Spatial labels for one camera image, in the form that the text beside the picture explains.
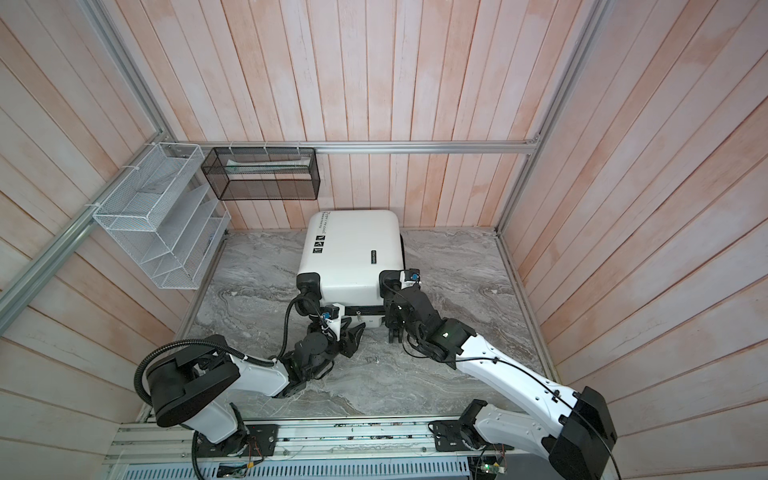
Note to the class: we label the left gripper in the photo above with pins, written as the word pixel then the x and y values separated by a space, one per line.
pixel 350 344

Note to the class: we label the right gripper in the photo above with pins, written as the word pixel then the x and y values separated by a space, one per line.
pixel 391 311

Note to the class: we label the white and black suitcase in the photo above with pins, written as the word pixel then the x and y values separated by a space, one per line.
pixel 344 253

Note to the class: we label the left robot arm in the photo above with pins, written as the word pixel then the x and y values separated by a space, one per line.
pixel 184 380

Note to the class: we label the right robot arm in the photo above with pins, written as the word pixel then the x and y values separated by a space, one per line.
pixel 572 429

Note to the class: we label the green circuit board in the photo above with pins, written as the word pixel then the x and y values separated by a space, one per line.
pixel 488 469

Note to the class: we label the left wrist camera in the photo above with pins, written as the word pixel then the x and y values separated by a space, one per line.
pixel 331 320

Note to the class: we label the aluminium front rail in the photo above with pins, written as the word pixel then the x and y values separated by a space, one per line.
pixel 337 438

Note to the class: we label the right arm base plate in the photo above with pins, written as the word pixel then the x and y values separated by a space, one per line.
pixel 459 435

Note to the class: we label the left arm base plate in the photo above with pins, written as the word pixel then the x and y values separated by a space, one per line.
pixel 258 441

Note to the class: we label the black mesh wall basket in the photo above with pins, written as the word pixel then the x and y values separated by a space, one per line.
pixel 262 173

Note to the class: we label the white wire mesh rack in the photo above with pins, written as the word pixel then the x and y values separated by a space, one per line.
pixel 169 224

